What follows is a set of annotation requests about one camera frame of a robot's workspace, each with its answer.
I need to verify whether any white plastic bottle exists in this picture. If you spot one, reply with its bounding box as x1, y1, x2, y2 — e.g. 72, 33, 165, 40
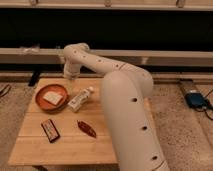
68, 87, 94, 112

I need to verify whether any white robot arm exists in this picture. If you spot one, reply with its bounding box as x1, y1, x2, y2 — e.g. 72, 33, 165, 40
63, 43, 170, 171

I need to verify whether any white sponge block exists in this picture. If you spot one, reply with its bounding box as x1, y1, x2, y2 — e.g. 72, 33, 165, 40
43, 91, 63, 105

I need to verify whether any wooden table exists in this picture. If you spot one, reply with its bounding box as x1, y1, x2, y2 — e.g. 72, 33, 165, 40
8, 78, 117, 166

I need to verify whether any orange round bowl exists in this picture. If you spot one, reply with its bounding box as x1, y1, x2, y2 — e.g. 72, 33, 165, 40
35, 84, 69, 111

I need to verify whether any dark chocolate bar wrapper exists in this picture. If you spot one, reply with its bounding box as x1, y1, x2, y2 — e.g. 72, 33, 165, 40
41, 119, 60, 143

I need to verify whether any blue power box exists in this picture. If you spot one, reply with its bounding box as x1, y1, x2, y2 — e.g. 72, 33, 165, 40
184, 93, 207, 108

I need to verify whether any black table leg post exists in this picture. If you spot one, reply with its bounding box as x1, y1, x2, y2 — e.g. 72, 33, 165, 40
28, 66, 41, 87

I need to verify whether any grey metal rail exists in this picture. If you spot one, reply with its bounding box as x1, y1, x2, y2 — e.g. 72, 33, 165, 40
0, 48, 213, 67

